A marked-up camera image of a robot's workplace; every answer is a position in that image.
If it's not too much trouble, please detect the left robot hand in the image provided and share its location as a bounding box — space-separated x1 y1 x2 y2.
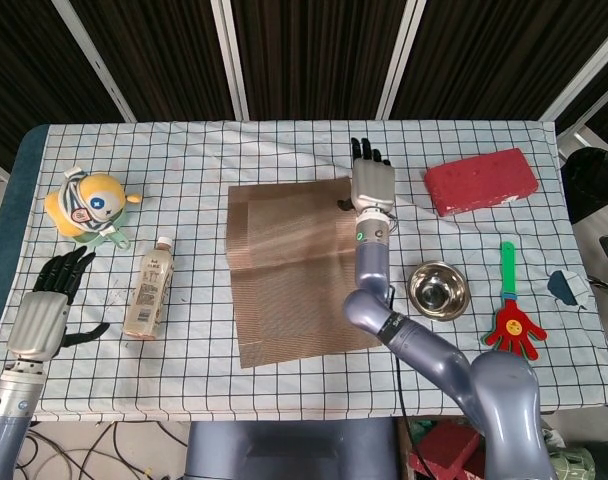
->
7 247 111 362

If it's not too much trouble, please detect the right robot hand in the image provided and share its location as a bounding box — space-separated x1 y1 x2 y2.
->
336 137 396 215

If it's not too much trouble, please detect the brown woven placemat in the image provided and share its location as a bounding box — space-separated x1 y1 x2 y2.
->
227 175 385 370

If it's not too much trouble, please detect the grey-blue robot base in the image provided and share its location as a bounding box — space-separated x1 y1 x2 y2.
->
184 417 403 480

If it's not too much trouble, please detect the stainless steel bowl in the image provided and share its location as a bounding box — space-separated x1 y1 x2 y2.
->
406 259 470 321

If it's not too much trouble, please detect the red green hand clapper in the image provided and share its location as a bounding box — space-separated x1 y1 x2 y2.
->
482 241 548 363

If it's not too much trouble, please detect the white checkered tablecloth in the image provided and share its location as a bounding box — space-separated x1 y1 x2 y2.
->
0 119 608 421

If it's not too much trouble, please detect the red brick with white chips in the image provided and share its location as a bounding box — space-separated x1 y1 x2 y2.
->
423 147 540 218

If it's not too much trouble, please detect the milk tea bottle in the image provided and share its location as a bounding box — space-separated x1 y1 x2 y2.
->
122 236 176 342

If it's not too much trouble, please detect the dark slatted partition panel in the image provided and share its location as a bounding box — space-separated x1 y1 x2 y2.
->
66 0 235 121
556 49 608 151
231 0 410 121
0 0 128 171
391 0 608 121

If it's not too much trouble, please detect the yellow plush toy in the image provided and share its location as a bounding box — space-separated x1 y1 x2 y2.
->
44 168 144 237

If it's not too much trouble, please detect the black plastic bag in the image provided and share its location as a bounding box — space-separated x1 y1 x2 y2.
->
559 147 608 226

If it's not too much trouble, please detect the green patterned cushion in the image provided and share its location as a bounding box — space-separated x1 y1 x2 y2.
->
543 428 595 480

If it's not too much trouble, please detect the white partition post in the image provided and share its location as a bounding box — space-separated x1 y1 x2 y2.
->
51 0 137 122
376 0 429 120
540 22 608 122
210 0 250 121

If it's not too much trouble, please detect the black floor cable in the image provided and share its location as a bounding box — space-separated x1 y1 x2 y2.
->
13 422 190 480

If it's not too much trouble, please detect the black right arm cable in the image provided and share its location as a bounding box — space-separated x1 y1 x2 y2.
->
386 283 428 480

